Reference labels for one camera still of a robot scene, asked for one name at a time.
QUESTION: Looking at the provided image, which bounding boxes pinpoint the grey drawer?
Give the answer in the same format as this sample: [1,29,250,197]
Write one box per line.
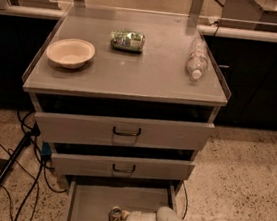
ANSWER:
[51,153,194,180]
[35,112,214,151]
[64,176,177,221]

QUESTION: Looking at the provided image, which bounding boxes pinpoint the clear plastic water bottle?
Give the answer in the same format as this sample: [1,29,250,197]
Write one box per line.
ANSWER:
[186,38,209,82]

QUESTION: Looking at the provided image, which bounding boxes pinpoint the black cable right floor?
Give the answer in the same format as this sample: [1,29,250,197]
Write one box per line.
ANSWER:
[177,180,192,221]

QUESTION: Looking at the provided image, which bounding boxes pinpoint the grey bottom drawer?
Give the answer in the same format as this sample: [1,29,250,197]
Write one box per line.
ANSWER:
[64,176,177,221]

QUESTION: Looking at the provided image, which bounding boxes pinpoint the green crushed can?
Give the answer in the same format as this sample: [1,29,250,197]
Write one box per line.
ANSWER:
[110,30,145,53]

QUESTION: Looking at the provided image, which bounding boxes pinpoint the black bar on floor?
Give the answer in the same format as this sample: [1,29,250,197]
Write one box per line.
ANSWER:
[0,132,32,185]

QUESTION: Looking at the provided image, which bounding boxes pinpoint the white paper bowl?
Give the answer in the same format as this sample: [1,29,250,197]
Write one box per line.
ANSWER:
[46,38,96,69]

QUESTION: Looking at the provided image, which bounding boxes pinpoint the grey middle drawer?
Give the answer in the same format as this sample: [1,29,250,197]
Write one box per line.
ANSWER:
[51,153,194,180]

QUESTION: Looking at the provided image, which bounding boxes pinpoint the grey drawer cabinet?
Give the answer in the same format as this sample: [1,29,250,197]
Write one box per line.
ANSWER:
[9,0,241,207]

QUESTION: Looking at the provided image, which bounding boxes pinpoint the blue box behind cabinet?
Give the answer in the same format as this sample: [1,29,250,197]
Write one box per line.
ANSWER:
[41,142,52,159]

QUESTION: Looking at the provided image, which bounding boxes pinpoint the silver redbull can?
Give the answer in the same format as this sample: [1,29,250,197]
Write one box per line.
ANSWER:
[108,206,123,221]

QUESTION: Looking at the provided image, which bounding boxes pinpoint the grey top drawer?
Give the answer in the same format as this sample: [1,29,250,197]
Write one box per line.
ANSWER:
[35,112,214,151]

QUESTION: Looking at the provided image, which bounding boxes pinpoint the black floor cables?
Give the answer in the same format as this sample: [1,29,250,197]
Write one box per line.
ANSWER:
[0,107,76,221]

